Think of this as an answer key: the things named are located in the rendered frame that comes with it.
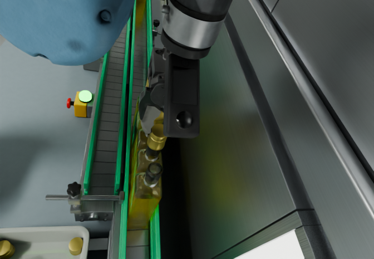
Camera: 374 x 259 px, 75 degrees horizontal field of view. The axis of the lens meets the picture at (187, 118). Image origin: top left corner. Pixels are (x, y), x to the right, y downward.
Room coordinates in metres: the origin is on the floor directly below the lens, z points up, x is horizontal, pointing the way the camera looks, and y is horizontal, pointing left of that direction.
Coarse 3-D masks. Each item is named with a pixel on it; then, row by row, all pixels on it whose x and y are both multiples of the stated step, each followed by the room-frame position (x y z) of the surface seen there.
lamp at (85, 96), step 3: (84, 90) 0.57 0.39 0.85; (81, 93) 0.55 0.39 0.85; (84, 93) 0.56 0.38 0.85; (87, 93) 0.56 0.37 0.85; (90, 93) 0.57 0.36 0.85; (81, 96) 0.54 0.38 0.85; (84, 96) 0.55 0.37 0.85; (87, 96) 0.55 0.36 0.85; (90, 96) 0.56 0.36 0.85; (81, 99) 0.54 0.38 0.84; (84, 99) 0.54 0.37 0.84; (87, 99) 0.55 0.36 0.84; (90, 99) 0.56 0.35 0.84; (84, 102) 0.54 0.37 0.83; (87, 102) 0.55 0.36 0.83
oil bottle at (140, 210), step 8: (136, 176) 0.23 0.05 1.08; (144, 176) 0.23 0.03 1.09; (136, 184) 0.22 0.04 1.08; (144, 184) 0.22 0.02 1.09; (160, 184) 0.23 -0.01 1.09; (136, 192) 0.20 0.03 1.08; (144, 192) 0.21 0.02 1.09; (152, 192) 0.21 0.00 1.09; (160, 192) 0.22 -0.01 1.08; (128, 200) 0.24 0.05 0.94; (136, 200) 0.20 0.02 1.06; (144, 200) 0.20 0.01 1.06; (152, 200) 0.21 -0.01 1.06; (128, 208) 0.22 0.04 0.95; (136, 208) 0.20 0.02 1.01; (144, 208) 0.21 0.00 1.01; (152, 208) 0.21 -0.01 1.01; (128, 216) 0.20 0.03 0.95; (136, 216) 0.20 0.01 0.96; (144, 216) 0.21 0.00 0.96; (128, 224) 0.20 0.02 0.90; (136, 224) 0.21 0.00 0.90; (144, 224) 0.21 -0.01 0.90
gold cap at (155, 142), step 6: (156, 126) 0.29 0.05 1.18; (162, 126) 0.30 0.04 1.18; (156, 132) 0.28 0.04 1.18; (162, 132) 0.28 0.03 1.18; (150, 138) 0.27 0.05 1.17; (156, 138) 0.27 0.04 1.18; (162, 138) 0.27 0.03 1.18; (150, 144) 0.27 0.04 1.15; (156, 144) 0.27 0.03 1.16; (162, 144) 0.28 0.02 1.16
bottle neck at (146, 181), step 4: (152, 164) 0.24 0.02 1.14; (156, 164) 0.24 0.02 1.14; (160, 164) 0.25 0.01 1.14; (148, 168) 0.23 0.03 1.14; (152, 168) 0.24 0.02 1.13; (156, 168) 0.24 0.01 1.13; (160, 168) 0.24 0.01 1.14; (148, 172) 0.22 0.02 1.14; (152, 172) 0.24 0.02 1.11; (156, 172) 0.24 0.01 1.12; (160, 172) 0.23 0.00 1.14; (148, 176) 0.22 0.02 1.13; (152, 176) 0.22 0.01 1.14; (156, 176) 0.22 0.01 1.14; (160, 176) 0.23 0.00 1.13; (144, 180) 0.22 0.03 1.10; (148, 180) 0.22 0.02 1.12; (152, 180) 0.22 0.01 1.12; (156, 180) 0.22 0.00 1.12; (148, 184) 0.22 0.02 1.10; (152, 184) 0.22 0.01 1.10
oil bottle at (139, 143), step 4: (140, 132) 0.34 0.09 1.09; (144, 132) 0.34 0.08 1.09; (136, 136) 0.34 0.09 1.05; (140, 136) 0.32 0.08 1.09; (144, 136) 0.32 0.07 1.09; (136, 140) 0.33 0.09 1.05; (140, 140) 0.31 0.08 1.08; (144, 140) 0.32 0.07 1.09; (136, 144) 0.32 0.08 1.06; (140, 144) 0.31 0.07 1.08; (144, 144) 0.31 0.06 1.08; (136, 148) 0.31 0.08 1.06; (140, 148) 0.30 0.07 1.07; (132, 152) 0.34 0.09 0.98; (136, 152) 0.30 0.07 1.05; (132, 156) 0.33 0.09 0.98; (132, 160) 0.32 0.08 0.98; (132, 164) 0.31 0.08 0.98
